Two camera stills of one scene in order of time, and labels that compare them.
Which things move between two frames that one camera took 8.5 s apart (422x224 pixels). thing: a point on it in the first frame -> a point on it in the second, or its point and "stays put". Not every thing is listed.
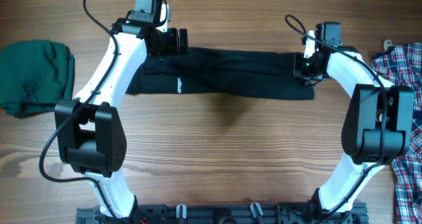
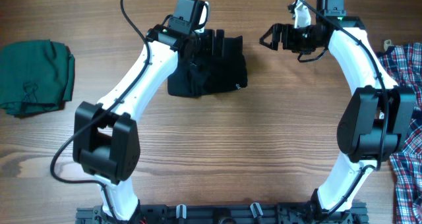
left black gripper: (173, 47) -> (209, 48)
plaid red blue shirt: (402, 64) stays put
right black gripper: (297, 60) -> (287, 43)
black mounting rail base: (225, 213) stays put
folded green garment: (35, 74) stays put
